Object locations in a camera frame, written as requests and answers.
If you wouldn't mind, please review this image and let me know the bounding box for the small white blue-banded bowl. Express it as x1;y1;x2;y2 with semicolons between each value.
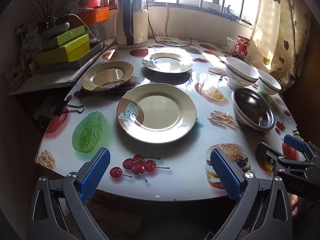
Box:
256;69;282;96

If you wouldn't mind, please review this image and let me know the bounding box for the red label glass jar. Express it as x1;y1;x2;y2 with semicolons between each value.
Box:
235;34;250;57

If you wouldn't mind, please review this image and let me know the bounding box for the stainless steel bowl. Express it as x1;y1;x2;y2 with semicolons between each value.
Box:
231;87;275;132

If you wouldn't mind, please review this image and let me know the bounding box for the person's right hand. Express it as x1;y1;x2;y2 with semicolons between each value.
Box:
290;194;300;217

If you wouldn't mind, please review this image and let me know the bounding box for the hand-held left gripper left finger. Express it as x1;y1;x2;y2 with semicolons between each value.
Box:
27;147;112;240

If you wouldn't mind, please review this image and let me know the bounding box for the cream electric kettle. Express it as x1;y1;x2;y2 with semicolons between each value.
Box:
115;0;149;48

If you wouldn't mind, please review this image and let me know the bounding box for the black and white striped box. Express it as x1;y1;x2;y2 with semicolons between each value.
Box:
37;40;106;75

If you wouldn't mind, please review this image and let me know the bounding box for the large beige and brown plate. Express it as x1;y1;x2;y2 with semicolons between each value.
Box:
117;83;197;143

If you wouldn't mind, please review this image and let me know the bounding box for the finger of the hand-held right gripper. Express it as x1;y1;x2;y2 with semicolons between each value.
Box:
255;142;315;174
284;134;320;155

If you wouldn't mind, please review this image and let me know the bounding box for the black binder clip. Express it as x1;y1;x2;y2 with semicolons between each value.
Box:
51;99;86;117

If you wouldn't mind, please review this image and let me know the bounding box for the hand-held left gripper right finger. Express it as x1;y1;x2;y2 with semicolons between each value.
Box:
209;148;293;240

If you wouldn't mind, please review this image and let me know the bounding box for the black power cable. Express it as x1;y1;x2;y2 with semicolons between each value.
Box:
147;2;193;48

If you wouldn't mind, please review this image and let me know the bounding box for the beige plate with blue emblem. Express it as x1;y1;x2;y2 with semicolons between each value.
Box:
142;52;193;74

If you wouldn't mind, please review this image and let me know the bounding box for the orange box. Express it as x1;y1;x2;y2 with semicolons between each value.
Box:
67;7;110;25

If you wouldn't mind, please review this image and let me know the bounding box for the thin white cable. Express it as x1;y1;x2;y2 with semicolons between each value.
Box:
67;14;102;42

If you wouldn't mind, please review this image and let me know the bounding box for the white plastic cup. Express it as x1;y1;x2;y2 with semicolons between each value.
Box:
226;37;238;50

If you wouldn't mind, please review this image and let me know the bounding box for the large white blue-banded bowl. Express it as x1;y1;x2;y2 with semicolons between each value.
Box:
224;56;260;89

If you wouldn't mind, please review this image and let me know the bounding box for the grey remote control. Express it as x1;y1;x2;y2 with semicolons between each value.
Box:
40;22;70;40

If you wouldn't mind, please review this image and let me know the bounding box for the cream heart-print curtain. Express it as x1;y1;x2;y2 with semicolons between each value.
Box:
246;0;312;90

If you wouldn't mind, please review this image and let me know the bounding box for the beige plate with brown rim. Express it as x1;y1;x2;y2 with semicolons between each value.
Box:
81;61;135;92

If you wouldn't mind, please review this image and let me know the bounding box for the white wall cable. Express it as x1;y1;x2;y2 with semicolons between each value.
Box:
164;2;171;38

